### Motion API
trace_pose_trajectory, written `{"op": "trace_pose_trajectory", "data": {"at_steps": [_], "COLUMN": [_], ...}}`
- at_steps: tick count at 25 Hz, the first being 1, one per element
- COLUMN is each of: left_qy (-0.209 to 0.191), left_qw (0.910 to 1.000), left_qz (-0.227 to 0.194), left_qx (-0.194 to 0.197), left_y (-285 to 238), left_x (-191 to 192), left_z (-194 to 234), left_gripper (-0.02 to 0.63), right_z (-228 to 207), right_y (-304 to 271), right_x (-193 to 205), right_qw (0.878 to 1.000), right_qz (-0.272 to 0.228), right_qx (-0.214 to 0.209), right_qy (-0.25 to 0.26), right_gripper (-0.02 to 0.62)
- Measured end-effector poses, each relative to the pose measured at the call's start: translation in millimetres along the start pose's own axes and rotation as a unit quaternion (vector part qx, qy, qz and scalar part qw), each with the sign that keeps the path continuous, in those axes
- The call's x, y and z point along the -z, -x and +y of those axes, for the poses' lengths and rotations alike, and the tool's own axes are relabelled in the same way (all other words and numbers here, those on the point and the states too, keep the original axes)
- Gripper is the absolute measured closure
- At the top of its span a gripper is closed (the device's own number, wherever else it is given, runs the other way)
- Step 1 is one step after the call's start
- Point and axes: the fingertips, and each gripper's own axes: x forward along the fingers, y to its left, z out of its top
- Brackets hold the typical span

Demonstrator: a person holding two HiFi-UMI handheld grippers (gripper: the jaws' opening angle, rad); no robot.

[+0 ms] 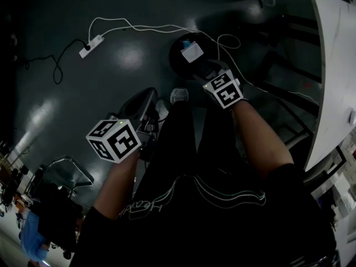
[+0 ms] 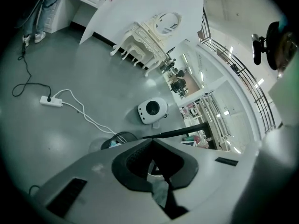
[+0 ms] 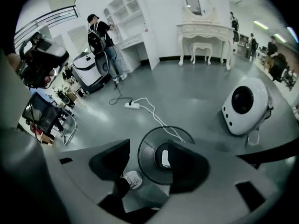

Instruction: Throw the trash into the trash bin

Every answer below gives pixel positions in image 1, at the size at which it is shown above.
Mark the person's white shoe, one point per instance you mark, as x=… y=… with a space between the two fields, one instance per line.
x=162 y=108
x=179 y=94

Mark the person's right white shoe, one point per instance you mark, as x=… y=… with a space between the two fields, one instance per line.
x=179 y=94

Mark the dark metal frame chair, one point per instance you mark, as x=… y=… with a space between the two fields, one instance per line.
x=69 y=177

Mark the black round trash bin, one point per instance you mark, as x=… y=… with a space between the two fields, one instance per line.
x=175 y=65

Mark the person's right forearm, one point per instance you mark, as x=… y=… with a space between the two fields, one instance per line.
x=261 y=138

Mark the white marble square table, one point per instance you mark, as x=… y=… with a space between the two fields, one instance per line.
x=333 y=65

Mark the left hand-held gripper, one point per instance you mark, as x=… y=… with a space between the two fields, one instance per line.
x=122 y=143

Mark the white power strip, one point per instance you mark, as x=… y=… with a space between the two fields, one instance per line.
x=91 y=46

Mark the person's left white shoe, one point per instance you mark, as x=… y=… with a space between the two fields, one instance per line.
x=162 y=108

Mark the person's black trousers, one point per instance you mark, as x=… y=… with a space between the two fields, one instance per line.
x=180 y=138

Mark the person's black printed t-shirt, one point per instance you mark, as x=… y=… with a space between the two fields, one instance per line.
x=208 y=232

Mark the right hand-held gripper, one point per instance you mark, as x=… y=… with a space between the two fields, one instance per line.
x=228 y=94

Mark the person's left forearm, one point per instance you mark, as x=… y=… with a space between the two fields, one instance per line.
x=116 y=188

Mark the blue packet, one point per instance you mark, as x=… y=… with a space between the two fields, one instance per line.
x=187 y=42

